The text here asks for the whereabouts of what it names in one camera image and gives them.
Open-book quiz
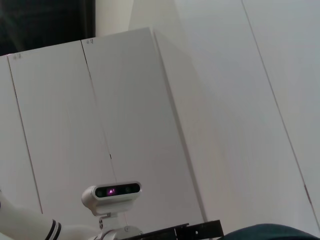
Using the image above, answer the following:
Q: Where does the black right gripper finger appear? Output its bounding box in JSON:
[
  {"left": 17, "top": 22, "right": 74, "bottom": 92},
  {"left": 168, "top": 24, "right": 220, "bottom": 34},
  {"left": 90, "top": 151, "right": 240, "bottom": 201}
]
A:
[
  {"left": 174, "top": 219, "right": 225, "bottom": 238},
  {"left": 127, "top": 223, "right": 190, "bottom": 240}
]

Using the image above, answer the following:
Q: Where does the teal blue lunch bag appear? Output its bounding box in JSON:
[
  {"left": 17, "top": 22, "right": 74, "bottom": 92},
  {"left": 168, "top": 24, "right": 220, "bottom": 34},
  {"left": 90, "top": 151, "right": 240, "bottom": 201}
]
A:
[{"left": 219, "top": 223, "right": 320, "bottom": 240}]

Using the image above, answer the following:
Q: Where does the white cabinet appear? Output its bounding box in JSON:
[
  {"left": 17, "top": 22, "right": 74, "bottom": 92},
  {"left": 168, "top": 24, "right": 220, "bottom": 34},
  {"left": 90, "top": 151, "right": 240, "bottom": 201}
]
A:
[{"left": 0, "top": 27, "right": 208, "bottom": 226}]

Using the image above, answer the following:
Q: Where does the white head camera mount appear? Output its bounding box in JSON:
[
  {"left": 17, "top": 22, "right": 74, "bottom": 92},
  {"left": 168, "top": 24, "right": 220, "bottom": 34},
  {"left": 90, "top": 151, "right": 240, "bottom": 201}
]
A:
[{"left": 96, "top": 211, "right": 145, "bottom": 240}]

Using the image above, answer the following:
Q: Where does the white head depth camera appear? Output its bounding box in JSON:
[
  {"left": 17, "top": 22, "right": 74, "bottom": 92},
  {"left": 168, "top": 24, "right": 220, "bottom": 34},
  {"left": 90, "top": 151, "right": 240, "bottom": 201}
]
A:
[{"left": 81, "top": 181, "right": 143, "bottom": 217}]

